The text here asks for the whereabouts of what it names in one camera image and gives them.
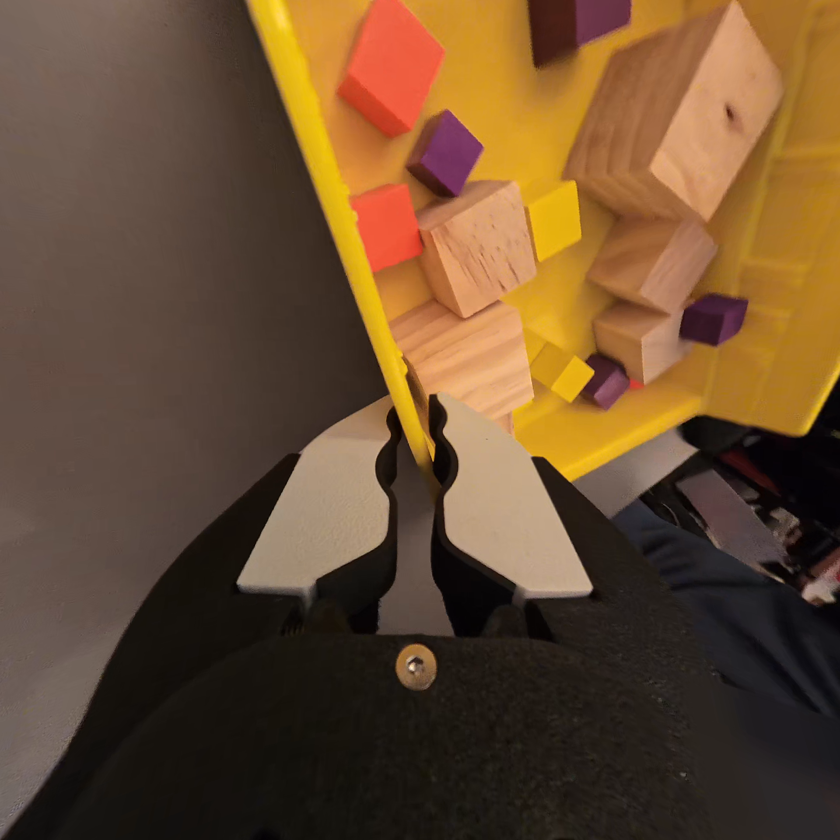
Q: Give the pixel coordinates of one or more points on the yellow plastic box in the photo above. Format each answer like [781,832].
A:
[590,446]

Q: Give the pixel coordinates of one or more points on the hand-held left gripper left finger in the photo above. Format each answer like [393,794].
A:
[321,518]

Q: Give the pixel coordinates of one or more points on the pile of coloured wooden cubes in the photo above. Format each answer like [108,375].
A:
[676,124]

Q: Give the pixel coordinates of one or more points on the person's dark trouser leg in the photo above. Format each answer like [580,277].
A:
[741,610]

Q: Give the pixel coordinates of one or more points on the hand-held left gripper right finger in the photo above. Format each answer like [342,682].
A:
[505,525]

